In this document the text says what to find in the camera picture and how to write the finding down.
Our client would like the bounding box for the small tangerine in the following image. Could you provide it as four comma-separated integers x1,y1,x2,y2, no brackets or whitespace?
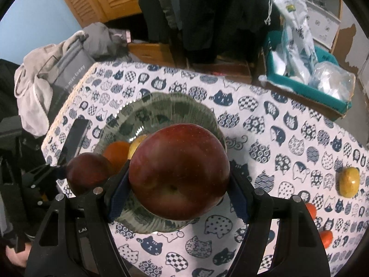
319,230,334,249
305,203,318,219

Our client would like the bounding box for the yellow green pear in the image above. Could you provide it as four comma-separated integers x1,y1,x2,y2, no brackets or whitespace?
128,135,149,160

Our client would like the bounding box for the black hooded coat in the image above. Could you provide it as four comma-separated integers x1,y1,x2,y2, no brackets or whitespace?
138,0,279,64

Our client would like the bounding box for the wooden drawer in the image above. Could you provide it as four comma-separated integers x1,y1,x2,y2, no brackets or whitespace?
128,43,175,67

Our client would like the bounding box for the dark grey clothes pile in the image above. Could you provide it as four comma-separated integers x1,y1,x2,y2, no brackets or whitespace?
83,22,131,62

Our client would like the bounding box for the green glass bowl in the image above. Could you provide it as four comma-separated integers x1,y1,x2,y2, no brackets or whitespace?
94,92,229,235

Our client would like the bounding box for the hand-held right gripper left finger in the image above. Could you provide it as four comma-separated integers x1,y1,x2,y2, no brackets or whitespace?
26,159,134,277

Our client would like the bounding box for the grey printed bag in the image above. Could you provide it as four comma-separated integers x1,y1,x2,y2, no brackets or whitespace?
51,42,96,93

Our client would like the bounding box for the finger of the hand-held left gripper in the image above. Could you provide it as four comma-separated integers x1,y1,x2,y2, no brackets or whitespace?
26,163,68,189

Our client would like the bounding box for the white door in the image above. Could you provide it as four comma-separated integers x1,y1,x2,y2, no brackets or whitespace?
339,6,369,77

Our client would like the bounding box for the cat print tablecloth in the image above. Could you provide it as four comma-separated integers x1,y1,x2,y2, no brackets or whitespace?
42,62,369,277

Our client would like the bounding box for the white patterned drawer box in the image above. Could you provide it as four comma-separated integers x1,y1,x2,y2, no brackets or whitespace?
305,0,341,47

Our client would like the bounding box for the clear plastic bag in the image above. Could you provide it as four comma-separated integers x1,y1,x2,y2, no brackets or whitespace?
309,60,357,100

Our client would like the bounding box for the dark red apple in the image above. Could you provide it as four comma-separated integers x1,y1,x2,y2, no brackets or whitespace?
128,123,230,221
66,154,115,197

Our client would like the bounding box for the teal storage box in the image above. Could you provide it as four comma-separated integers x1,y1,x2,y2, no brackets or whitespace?
265,31,353,114

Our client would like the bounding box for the large orange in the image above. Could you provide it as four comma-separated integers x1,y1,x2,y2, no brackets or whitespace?
102,141,132,174

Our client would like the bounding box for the person's left hand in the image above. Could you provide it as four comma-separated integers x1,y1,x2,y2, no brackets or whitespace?
6,244,31,268

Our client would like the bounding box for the black smartphone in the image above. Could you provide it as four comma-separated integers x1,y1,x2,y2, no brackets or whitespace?
59,118,91,167

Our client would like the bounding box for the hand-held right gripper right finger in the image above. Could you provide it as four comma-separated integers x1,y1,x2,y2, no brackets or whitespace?
228,167,330,277

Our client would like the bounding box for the white printed rice bag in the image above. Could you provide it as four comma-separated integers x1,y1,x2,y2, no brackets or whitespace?
257,0,319,85

